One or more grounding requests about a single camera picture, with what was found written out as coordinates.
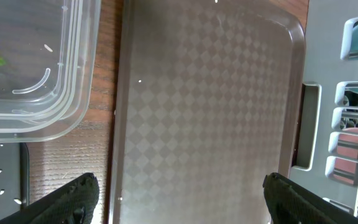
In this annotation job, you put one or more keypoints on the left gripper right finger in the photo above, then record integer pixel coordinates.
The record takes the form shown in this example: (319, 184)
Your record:
(290, 203)

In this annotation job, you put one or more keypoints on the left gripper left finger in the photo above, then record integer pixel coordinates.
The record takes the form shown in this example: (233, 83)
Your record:
(72, 203)

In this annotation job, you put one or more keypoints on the grey dishwasher rack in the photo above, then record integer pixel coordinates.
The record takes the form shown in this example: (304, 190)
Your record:
(330, 103)

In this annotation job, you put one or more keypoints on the black plastic tray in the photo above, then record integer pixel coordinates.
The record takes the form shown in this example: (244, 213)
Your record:
(14, 178)

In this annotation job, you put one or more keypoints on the dark brown serving tray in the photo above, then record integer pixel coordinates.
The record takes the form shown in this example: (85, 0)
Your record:
(207, 103)

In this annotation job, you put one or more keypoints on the clear plastic bin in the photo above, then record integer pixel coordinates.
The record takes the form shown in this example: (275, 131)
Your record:
(49, 47)

